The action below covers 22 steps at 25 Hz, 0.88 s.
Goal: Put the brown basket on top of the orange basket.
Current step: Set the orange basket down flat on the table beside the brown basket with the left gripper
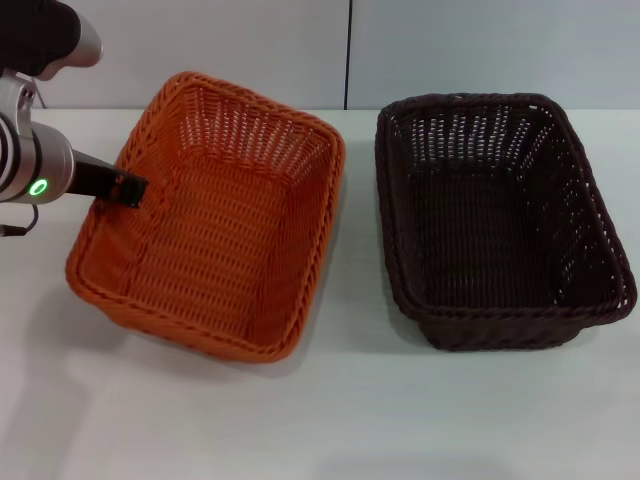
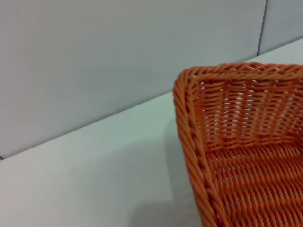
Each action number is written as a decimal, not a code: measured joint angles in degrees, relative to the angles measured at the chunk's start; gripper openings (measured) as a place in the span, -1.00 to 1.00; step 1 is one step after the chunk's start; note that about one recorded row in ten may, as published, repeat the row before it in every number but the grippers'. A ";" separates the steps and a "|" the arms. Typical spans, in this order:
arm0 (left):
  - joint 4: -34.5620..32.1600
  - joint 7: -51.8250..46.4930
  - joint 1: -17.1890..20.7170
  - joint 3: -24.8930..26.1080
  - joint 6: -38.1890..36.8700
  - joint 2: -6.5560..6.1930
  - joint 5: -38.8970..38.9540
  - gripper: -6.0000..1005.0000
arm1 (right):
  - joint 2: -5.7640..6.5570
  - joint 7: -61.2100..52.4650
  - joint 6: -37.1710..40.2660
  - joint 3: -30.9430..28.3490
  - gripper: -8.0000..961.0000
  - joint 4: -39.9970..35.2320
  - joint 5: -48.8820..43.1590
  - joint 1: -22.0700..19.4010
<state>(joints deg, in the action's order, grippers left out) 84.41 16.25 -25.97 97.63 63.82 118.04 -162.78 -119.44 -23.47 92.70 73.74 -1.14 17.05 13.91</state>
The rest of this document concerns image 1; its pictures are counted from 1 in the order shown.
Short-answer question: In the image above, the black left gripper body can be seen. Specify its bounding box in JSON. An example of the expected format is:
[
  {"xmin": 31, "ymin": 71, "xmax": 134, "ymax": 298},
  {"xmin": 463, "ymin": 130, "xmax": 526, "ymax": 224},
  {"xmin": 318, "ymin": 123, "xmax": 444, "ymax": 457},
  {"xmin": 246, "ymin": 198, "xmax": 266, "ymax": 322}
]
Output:
[{"xmin": 72, "ymin": 149, "xmax": 126, "ymax": 202}]

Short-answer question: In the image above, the orange woven plastic basket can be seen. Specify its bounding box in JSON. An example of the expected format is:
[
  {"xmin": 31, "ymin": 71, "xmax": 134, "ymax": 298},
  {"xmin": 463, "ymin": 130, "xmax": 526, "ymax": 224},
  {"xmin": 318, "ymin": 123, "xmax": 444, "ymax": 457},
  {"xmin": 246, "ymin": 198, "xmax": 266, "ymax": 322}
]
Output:
[{"xmin": 64, "ymin": 71, "xmax": 347, "ymax": 365}]

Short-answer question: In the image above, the dark brown woven basket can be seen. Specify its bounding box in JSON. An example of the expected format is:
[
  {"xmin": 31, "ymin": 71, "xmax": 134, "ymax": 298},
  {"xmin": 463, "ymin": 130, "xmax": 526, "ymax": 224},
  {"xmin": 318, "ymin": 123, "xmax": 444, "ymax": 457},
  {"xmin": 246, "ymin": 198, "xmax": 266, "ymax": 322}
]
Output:
[{"xmin": 375, "ymin": 91, "xmax": 639, "ymax": 352}]

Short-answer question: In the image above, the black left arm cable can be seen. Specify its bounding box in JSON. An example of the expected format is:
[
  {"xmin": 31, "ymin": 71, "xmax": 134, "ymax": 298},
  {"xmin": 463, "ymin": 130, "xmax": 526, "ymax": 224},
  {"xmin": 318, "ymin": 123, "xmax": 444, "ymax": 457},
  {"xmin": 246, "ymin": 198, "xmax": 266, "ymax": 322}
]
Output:
[{"xmin": 0, "ymin": 203, "xmax": 40, "ymax": 239}]

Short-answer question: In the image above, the left wrist camera housing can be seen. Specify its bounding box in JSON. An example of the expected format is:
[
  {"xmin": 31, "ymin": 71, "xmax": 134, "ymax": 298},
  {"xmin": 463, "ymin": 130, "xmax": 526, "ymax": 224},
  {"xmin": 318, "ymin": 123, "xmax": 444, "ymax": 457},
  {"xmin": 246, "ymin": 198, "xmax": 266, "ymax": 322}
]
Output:
[{"xmin": 0, "ymin": 0, "xmax": 105, "ymax": 84}]

